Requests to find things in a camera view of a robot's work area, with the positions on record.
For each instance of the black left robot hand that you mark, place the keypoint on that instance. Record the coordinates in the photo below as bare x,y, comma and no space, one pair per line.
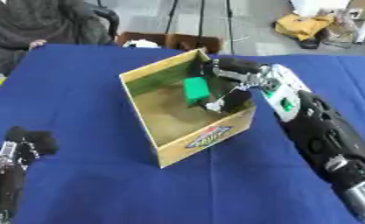
37,140

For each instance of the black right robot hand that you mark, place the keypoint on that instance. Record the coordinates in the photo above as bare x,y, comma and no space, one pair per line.
237,64

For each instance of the green rectangular block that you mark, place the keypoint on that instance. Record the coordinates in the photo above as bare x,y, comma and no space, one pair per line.
196,89

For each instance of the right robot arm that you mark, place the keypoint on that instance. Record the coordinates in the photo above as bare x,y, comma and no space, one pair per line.
323,137

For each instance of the brown cardboard box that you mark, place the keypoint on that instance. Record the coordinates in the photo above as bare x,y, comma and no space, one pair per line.
190,40

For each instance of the tan cardboard box green inside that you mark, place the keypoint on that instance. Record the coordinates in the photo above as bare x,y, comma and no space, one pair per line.
175,116

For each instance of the black tripod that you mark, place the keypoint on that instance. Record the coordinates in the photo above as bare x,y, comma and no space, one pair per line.
201,17

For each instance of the yellow bag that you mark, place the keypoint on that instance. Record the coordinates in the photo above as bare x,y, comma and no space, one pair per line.
302,26

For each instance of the person's hand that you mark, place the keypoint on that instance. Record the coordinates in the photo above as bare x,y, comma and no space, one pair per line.
37,43

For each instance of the white crumpled object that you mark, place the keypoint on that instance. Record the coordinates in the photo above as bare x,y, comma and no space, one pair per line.
140,44

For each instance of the person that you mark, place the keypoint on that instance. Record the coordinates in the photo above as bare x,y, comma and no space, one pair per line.
32,20

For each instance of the black chair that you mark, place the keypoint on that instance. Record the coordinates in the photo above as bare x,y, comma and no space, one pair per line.
108,17

